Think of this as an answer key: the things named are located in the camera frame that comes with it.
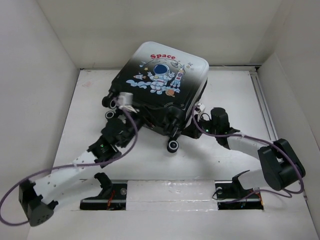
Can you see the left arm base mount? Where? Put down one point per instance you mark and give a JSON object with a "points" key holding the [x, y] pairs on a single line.
{"points": [[112, 195]]}

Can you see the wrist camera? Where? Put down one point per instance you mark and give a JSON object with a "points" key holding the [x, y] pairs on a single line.
{"points": [[199, 108], [125, 101]]}

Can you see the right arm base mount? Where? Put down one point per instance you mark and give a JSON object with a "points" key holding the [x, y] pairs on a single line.
{"points": [[227, 193]]}

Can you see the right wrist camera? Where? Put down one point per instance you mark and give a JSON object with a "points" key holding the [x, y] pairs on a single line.
{"points": [[199, 108]]}

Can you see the black kids suitcase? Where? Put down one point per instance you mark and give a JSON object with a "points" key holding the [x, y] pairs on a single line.
{"points": [[165, 83]]}

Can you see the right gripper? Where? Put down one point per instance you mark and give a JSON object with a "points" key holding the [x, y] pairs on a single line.
{"points": [[192, 130]]}

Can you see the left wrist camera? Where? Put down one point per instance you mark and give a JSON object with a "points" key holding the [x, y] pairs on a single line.
{"points": [[125, 101]]}

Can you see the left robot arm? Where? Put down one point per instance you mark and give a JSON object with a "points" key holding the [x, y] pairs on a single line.
{"points": [[39, 199]]}

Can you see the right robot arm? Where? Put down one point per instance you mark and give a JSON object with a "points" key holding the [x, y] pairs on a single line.
{"points": [[280, 168]]}

